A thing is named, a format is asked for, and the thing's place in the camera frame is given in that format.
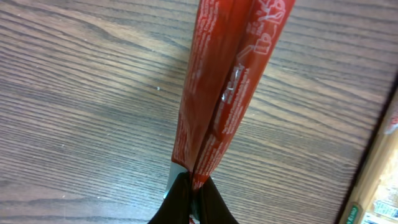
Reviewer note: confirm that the thin red stick sachet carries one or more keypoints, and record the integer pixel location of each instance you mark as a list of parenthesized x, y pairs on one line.
[(232, 44)]

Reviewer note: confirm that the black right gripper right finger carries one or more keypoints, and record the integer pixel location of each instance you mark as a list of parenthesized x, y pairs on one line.
[(211, 206)]

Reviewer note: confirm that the long orange noodle packet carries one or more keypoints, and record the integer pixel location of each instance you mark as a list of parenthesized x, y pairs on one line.
[(374, 196)]

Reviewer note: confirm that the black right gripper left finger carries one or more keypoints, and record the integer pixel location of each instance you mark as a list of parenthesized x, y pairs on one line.
[(175, 208)]

